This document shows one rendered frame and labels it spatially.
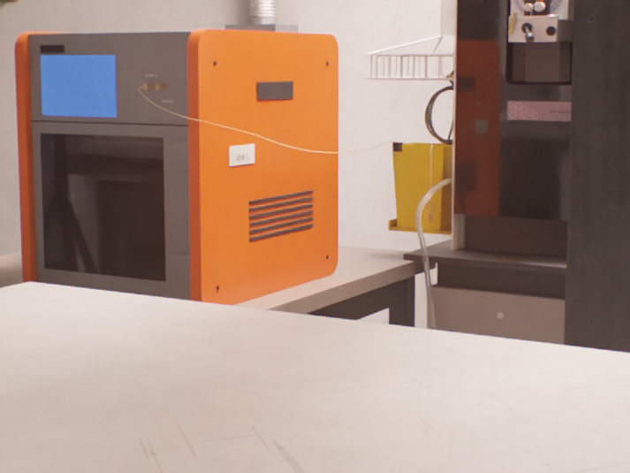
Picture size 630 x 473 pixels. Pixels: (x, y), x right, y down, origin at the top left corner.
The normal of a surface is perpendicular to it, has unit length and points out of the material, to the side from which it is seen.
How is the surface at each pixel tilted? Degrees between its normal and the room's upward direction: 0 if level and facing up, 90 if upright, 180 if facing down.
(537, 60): 90
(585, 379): 0
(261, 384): 0
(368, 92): 90
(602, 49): 90
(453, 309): 90
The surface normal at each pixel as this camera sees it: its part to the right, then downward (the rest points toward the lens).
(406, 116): -0.50, 0.12
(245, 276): 0.86, 0.07
